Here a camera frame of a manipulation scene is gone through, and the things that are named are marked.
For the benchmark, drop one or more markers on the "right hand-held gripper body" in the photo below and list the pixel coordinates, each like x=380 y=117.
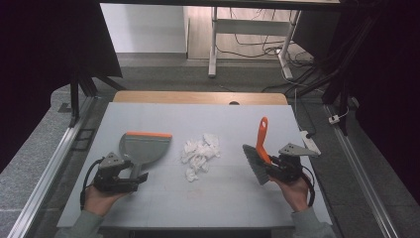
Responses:
x=290 y=165

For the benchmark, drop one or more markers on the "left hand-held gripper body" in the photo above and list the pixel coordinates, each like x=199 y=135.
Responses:
x=110 y=175

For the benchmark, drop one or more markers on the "grey dustpan with orange edge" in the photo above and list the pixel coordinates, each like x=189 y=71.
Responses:
x=145 y=150

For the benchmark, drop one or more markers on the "white paper pile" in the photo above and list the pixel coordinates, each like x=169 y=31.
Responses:
x=199 y=155

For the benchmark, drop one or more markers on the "person's left hand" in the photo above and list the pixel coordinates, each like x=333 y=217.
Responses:
x=99 y=200

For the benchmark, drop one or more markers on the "person's right hand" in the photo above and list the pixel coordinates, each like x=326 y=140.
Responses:
x=294 y=193

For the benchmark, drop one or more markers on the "white power strip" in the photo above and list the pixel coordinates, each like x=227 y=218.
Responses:
x=310 y=142

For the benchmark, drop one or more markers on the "small white plug adapter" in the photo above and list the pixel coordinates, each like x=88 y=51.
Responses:
x=334 y=119

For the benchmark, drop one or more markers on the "black tripod stand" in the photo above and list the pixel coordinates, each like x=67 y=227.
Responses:
x=340 y=82
x=75 y=95

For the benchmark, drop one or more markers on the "wooden table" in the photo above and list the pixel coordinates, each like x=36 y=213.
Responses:
x=198 y=97

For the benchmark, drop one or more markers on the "black curtain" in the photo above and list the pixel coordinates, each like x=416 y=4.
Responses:
x=39 y=66
x=386 y=82

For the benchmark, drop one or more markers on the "black floor bracket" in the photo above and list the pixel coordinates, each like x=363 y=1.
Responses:
x=83 y=139

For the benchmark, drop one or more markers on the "aluminium floor rail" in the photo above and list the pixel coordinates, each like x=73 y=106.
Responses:
x=49 y=172
x=360 y=178

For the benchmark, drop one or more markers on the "white desk frame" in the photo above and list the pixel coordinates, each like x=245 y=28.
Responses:
x=251 y=26

